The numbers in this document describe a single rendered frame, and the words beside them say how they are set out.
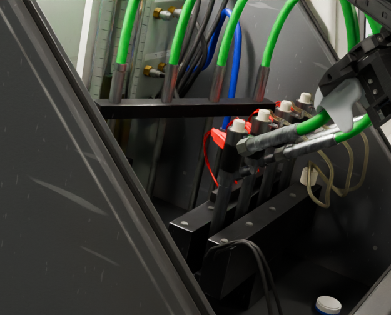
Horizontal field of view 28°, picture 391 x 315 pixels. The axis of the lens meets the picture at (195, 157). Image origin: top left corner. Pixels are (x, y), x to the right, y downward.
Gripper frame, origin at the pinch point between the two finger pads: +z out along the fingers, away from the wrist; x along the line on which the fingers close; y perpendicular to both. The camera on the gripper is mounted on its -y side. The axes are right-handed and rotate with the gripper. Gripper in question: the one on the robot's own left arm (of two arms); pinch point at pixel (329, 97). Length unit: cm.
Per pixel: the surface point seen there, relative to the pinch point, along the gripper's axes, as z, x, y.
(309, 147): 19.1, 8.5, 0.3
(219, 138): 23.2, -1.9, -5.5
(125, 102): 31.5, -9.3, -17.0
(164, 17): 36.2, 5.1, -31.9
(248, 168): 20.4, -1.1, 0.4
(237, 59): 37.4, 15.5, -22.3
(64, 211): 4.5, -31.9, 3.1
